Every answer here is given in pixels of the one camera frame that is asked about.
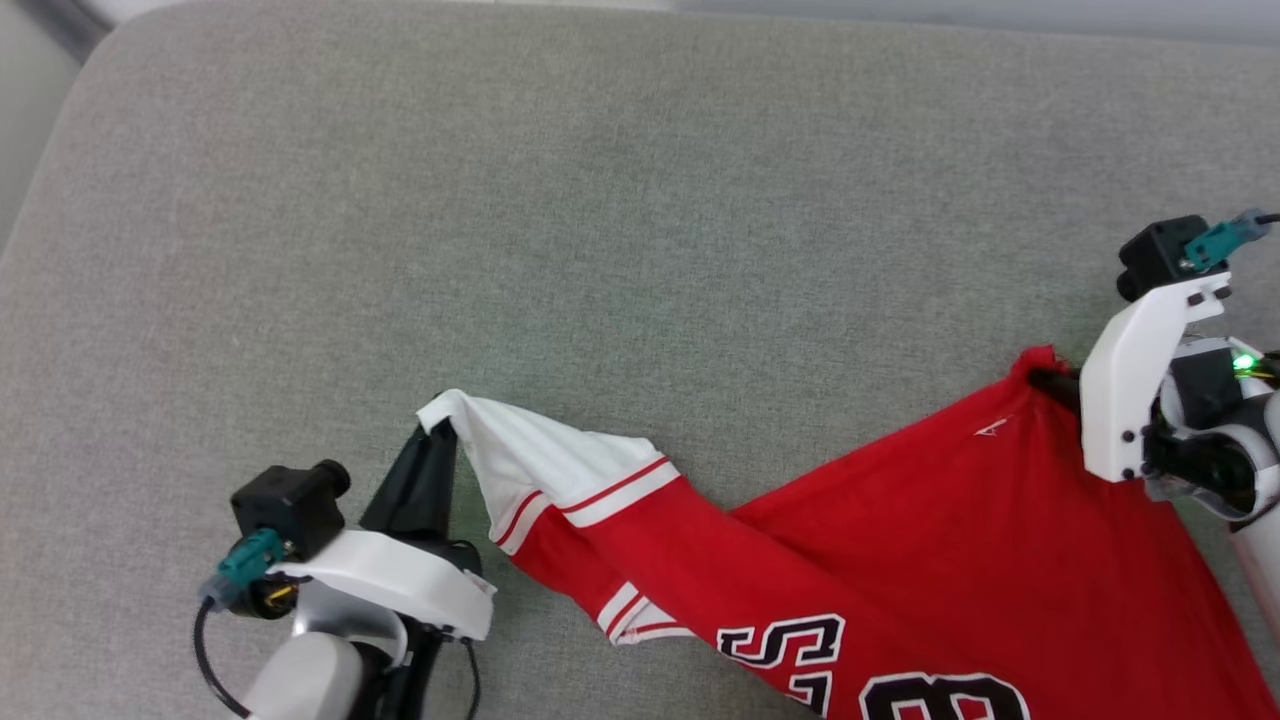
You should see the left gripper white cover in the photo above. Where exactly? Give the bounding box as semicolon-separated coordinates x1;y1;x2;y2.
270;418;496;720

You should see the thin black left camera cable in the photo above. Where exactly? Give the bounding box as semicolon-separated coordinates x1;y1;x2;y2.
193;600;251;719

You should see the teal right camera plug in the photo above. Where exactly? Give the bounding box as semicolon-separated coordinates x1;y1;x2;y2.
1180;208;1273;273

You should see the red and white sports jersey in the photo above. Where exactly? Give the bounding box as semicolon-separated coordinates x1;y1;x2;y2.
418;345;1280;720

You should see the teal left camera plug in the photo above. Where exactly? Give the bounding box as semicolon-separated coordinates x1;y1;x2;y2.
200;530;286;611

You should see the grey fabric sofa seat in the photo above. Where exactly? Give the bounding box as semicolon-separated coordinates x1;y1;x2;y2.
0;0;1280;720

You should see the teal camera plug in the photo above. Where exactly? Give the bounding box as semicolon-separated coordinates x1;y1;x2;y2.
200;530;286;611
1180;208;1273;273

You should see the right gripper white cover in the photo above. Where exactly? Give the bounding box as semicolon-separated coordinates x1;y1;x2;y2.
1030;275;1280;521

